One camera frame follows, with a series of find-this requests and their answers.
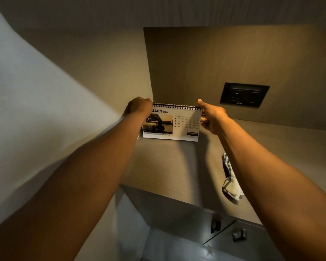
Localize person's right hand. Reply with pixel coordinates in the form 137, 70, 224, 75
197, 99, 229, 136

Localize person's left hand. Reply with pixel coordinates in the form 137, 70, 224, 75
124, 97, 153, 119

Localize white spiral desk calendar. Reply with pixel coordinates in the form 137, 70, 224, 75
142, 103, 203, 142

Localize person's left forearm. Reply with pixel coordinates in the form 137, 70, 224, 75
0, 113, 147, 261

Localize person's right forearm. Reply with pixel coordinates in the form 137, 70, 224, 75
217, 117, 326, 261

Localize checked white cloth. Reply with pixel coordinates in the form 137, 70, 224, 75
222, 153, 245, 203

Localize grey cabinet door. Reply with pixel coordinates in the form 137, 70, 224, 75
120, 184, 237, 245

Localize grey drawer front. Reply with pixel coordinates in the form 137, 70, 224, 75
203, 220, 286, 261

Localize black wall power socket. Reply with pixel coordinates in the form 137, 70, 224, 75
220, 82, 270, 108

